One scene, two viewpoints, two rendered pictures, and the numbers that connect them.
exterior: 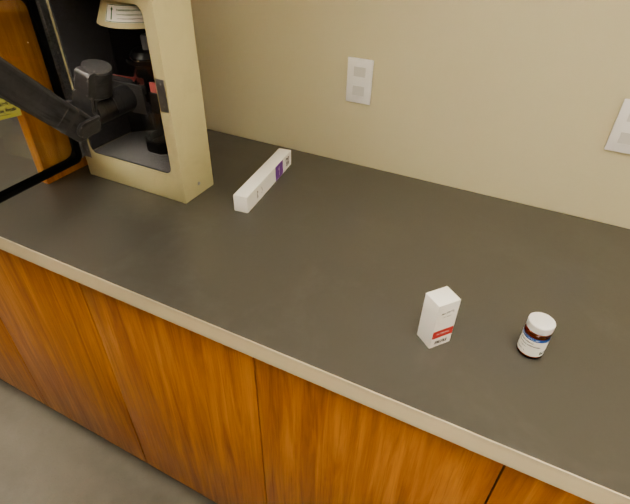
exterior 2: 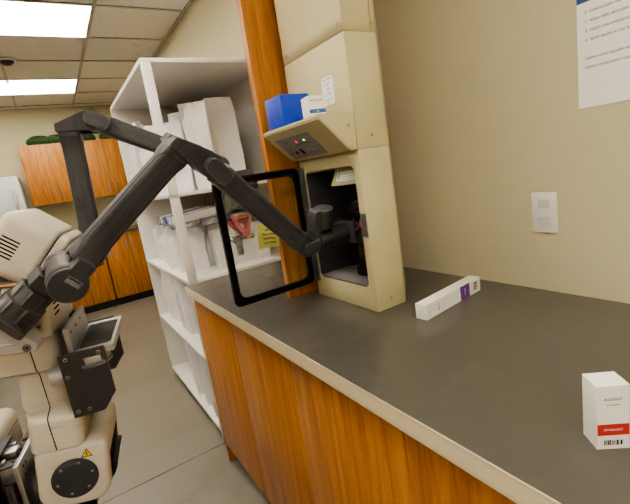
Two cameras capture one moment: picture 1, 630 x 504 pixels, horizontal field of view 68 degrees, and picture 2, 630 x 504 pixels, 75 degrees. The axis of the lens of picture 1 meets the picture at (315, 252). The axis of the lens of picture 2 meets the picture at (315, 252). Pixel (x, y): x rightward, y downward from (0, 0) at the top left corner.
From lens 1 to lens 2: 0.25 m
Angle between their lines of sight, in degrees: 39
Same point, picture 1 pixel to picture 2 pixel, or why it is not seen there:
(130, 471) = not seen: outside the picture
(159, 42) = (363, 187)
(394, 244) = (576, 353)
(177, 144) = (373, 262)
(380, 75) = (565, 204)
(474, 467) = not seen: outside the picture
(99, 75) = (323, 212)
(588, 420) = not seen: outside the picture
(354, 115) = (543, 244)
